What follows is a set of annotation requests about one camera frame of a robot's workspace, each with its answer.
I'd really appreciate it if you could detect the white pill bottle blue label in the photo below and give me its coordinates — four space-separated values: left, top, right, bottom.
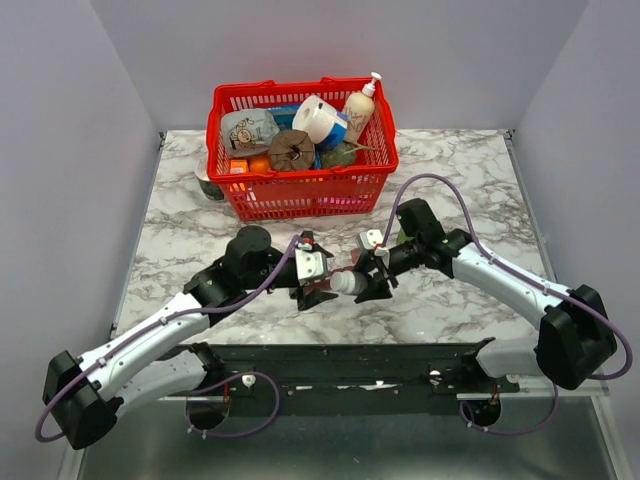
330 270 368 296

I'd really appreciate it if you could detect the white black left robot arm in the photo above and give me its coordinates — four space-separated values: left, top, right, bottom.
35 225 332 450

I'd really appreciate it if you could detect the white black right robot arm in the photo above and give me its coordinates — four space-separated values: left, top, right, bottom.
349 199 617 392

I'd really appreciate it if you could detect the red plastic shopping basket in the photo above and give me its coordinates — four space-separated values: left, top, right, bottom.
206 77 399 222

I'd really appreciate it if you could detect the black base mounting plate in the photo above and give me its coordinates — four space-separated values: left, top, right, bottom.
169 343 552 417

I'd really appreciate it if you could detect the green netted melon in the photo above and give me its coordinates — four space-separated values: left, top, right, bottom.
320 142 357 169

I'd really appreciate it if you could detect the orange fruit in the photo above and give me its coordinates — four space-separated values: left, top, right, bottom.
248 154 270 173

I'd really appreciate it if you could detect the brown pleated paper package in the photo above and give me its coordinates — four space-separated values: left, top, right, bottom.
268 130 315 172

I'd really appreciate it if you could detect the orange small box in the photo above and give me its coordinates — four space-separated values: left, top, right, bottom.
229 158 250 175

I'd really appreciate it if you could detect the dark cup behind basket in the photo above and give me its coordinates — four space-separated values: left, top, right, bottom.
194 158 225 201

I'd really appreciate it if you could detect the white toilet paper roll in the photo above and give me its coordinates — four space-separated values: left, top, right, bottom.
292 95 348 150

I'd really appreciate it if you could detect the grey cartoon snack bag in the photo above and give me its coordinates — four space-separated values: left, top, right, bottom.
220 108 280 157

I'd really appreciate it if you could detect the cream lotion pump bottle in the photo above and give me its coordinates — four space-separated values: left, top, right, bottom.
343 72 382 144

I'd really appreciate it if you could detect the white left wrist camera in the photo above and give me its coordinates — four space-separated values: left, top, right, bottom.
295 249 328 284

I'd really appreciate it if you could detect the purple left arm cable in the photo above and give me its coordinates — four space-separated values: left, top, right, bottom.
33 234 314 443

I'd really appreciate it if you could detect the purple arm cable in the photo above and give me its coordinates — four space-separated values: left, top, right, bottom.
33 234 314 443
380 172 633 379

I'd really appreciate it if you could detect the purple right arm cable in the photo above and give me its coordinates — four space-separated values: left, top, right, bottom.
380 172 633 379

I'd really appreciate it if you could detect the aluminium rail frame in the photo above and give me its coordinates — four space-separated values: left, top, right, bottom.
457 374 612 401

